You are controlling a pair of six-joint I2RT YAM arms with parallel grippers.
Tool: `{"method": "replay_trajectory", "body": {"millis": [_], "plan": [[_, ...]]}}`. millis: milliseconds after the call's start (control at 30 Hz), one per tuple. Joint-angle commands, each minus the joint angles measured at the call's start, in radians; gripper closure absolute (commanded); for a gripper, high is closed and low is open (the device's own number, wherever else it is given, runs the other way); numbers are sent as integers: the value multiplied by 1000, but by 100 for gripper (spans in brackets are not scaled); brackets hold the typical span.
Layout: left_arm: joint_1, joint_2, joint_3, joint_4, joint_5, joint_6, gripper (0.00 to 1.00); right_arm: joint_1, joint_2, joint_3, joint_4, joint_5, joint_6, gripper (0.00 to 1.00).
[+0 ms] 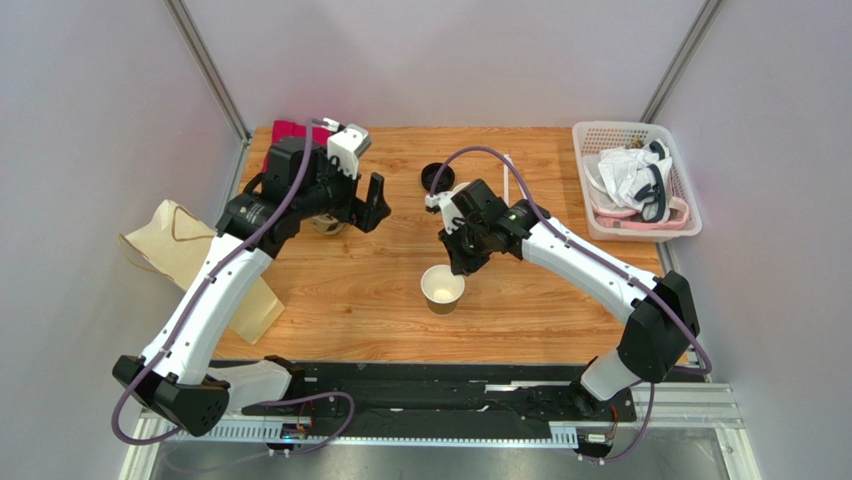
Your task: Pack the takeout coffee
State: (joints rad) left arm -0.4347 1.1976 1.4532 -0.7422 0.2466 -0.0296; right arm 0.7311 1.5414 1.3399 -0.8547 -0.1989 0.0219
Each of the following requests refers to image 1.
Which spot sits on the white plastic basket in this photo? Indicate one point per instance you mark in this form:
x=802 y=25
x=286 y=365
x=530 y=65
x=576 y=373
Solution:
x=591 y=137

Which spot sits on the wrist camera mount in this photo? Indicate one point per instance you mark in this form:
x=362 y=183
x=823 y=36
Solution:
x=346 y=145
x=443 y=204

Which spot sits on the brown paper cup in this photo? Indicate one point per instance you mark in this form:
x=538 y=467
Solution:
x=327 y=225
x=442 y=289

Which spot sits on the white crumpled garment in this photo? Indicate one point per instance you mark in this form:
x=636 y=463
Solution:
x=627 y=180

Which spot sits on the folded red cloth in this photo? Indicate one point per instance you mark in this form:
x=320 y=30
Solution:
x=284 y=128

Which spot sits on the brown paper bag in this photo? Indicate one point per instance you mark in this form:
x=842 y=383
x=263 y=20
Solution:
x=174 y=244

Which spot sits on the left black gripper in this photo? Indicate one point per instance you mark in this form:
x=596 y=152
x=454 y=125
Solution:
x=364 y=215

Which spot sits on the pink strap item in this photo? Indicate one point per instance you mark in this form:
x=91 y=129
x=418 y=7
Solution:
x=676 y=218

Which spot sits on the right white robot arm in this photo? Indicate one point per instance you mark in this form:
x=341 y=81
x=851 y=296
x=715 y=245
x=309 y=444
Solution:
x=658 y=312

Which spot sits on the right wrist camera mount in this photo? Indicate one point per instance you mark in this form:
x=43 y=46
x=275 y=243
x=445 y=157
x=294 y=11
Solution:
x=443 y=204

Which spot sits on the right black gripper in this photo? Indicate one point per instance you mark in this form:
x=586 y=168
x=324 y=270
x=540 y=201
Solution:
x=465 y=246

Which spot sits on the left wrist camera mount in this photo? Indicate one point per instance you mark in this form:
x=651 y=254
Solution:
x=346 y=145

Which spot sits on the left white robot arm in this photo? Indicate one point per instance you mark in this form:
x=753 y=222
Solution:
x=302 y=180

